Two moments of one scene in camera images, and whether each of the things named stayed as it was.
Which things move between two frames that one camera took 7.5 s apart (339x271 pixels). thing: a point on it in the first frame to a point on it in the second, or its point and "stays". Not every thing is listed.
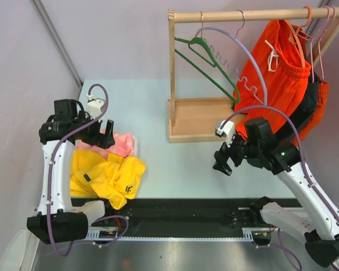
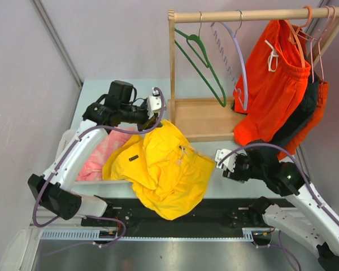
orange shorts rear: (322, 95) stays
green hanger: (235, 100) to (207, 64)
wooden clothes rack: (198, 118) stays
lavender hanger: (237, 38) to (244, 105)
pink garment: (124, 145) to (91, 167)
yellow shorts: (113, 178) to (170, 175)
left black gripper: (102, 140) to (147, 123)
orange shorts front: (274, 83) stays
